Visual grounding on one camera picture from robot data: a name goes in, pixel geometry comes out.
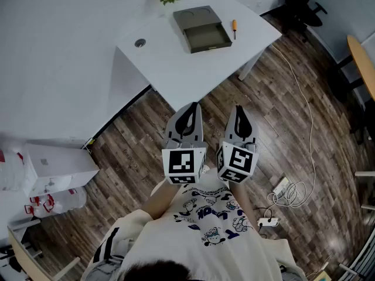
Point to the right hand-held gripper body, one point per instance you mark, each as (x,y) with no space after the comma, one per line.
(238,162)

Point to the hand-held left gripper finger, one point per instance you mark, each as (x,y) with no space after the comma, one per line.
(194,119)
(180,124)

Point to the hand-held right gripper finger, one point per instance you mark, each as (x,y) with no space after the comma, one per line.
(247,127)
(237,124)

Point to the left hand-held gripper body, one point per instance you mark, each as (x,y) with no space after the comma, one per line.
(183,165)

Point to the grey drawer box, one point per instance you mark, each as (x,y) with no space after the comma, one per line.
(202,37)

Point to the person's right forearm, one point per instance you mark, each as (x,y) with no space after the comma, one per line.
(244,203)

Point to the person's left forearm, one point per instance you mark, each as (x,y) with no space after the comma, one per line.
(161,200)

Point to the white power adapter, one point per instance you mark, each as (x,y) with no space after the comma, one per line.
(280,185)

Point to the white power strip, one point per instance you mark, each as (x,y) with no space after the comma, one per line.
(268,222)

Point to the person's white printed t-shirt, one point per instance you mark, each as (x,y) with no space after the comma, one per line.
(190,244)

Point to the red-printed clear plastic bag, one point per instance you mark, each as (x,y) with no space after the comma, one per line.
(64,200)

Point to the white side table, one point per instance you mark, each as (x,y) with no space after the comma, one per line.
(366,190)

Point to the round wooden table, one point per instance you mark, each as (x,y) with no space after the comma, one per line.
(361,63)

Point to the black office chair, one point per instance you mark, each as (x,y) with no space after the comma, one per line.
(301,7)

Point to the grey metal rack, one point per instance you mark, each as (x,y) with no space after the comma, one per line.
(361,259)

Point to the light wooden frame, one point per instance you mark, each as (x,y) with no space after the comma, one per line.
(23,256)

